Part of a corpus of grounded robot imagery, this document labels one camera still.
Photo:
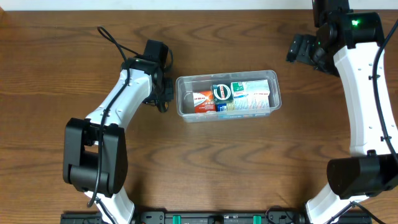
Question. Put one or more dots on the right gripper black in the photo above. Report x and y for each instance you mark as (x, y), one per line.
(298, 48)

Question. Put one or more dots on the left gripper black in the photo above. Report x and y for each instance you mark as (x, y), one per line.
(166, 93)

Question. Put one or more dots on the dark bottle white cap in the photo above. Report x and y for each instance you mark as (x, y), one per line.
(163, 106)

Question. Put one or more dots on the red medicine box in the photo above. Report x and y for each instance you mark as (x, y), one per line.
(203, 102)

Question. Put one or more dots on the white green medicine box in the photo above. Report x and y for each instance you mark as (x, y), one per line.
(243, 89)

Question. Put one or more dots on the dark green square box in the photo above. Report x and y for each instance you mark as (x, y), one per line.
(221, 93)

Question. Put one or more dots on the clear plastic container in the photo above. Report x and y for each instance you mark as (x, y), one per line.
(185, 86)

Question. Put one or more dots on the blue medicine box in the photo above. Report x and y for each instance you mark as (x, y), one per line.
(243, 104)

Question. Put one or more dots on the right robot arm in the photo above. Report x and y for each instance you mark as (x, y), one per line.
(350, 45)

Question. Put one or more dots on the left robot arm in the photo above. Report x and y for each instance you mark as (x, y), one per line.
(95, 154)

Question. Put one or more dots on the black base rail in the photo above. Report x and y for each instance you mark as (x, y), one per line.
(273, 216)

